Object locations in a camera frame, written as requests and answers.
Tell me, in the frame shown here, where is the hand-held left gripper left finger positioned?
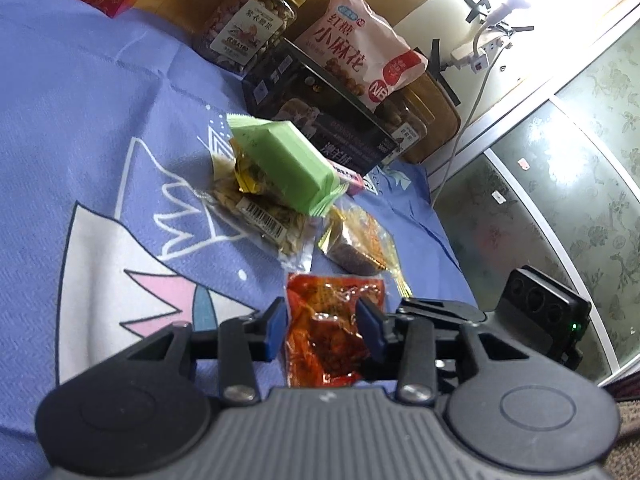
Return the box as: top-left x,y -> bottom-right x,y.
100,297 -> 291,407

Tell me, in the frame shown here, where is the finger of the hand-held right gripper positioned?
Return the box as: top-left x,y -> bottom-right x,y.
401,297 -> 482,314
395,309 -> 488,329

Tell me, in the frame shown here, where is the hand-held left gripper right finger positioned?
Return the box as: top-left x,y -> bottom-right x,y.
355,298 -> 532,406

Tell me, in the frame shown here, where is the red spicy snack packet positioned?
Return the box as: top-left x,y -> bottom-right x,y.
284,272 -> 387,389

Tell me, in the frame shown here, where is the clear seed packet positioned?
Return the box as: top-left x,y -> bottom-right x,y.
202,186 -> 321,267

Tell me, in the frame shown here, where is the seed packet with yellow edge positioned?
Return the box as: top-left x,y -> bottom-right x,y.
212,137 -> 281,196

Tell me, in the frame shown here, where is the black tin box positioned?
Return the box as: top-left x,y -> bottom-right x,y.
241,37 -> 401,179

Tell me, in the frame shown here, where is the clear packet with orange print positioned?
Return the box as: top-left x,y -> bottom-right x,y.
320,202 -> 414,297

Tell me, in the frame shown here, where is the patterned frosted glass door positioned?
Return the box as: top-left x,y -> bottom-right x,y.
430,10 -> 640,386

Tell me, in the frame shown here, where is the small pink packet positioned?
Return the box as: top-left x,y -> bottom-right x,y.
327,160 -> 366,196

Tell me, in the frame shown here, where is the green snack packet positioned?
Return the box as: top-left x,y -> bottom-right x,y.
226,112 -> 351,218

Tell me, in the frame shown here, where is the small nut jar gold lid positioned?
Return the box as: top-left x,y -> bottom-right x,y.
375,77 -> 436,163

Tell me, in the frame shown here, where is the white power strip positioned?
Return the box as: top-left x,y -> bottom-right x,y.
450,27 -> 513,75

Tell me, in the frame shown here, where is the blue printed cloth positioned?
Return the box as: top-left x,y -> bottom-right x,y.
0,0 -> 481,461

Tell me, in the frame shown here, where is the pink twisted snack bag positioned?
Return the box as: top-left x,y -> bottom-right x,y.
294,0 -> 430,113

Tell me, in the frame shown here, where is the white gooseneck lamp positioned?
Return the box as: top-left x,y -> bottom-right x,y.
472,0 -> 532,53

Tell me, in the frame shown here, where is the large nut jar gold lid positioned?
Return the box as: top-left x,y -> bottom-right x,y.
192,0 -> 307,77

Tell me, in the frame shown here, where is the white cable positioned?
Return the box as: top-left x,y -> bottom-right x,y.
430,35 -> 503,206

